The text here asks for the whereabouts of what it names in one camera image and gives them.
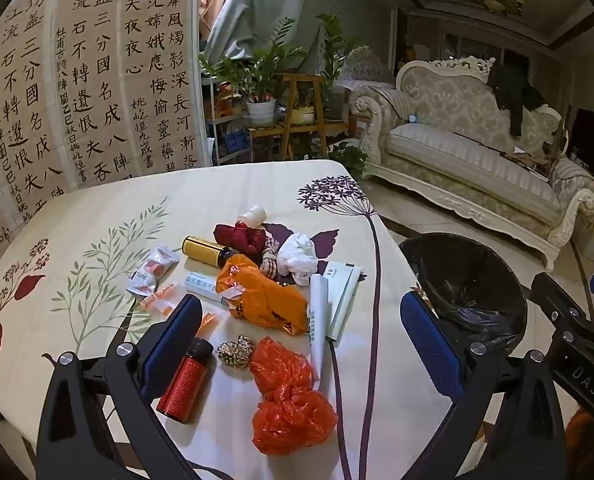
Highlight white metal shelf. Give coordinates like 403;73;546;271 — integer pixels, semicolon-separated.
200;76;252;166

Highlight orange plastic bag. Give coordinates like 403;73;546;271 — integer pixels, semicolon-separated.
216;254;310;336

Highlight white paper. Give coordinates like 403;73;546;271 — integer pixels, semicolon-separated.
308;274;334;393

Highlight blue crate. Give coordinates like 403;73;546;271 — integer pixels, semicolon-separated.
222;130;250;156

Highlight small white bottle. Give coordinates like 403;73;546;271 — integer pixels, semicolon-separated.
237;206;268;228

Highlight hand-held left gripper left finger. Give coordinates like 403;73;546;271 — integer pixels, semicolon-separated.
34;294;212;480

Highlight yellow white bowl pot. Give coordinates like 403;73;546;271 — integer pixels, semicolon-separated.
288;105;318;126

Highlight white teal box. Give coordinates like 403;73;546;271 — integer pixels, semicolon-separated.
184;272;232;306

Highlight floral tablecloth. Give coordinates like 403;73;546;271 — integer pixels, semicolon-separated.
0;159;428;480

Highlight checkered cloth scrap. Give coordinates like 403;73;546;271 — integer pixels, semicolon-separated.
259;237;282;278

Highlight yellow bottle with black cap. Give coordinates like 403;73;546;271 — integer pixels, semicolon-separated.
182;235;240;268

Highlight ornate cream sofa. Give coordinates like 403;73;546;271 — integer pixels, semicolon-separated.
351;56;594;271

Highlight patterned armchair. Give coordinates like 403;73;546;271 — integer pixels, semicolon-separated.
334;46;398;126

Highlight white flower pot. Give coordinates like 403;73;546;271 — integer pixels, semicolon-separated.
247;99;278;128

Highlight dark glass plant pot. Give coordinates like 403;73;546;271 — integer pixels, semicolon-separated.
322;85;348;121

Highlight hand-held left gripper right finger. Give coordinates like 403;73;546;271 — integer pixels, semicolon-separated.
372;290;568;480

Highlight tall green plant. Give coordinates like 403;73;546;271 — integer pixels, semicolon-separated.
317;14;362;121

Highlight red plastic bag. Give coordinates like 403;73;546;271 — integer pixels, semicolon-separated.
249;337;338;457

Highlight pink white snack packet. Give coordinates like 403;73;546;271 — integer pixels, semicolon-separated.
126;245;180;296

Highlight bin with black liner bag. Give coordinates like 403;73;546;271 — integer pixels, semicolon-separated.
398;232;528;356

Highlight wooden plant stand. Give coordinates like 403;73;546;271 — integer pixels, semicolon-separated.
249;74;350;161

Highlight grey green curtain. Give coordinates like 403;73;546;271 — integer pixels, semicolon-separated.
202;0;335;73

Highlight leafy green plant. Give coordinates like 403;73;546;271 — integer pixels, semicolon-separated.
199;17;308;106

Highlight brown paper scraps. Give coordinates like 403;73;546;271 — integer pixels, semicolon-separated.
507;145;552;171

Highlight red bottle with black cap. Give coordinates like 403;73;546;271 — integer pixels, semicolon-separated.
156;338;214;423

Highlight white tissue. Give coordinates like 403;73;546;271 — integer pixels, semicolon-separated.
277;232;320;286

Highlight small bushy green plant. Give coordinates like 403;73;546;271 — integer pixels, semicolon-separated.
327;142;370;181

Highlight white green envelope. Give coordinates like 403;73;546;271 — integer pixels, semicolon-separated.
322;261;368;343

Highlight dark red cloth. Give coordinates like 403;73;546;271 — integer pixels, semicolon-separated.
213;221;272;261

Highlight black clothing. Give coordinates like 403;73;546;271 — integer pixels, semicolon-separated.
487;60;560;137

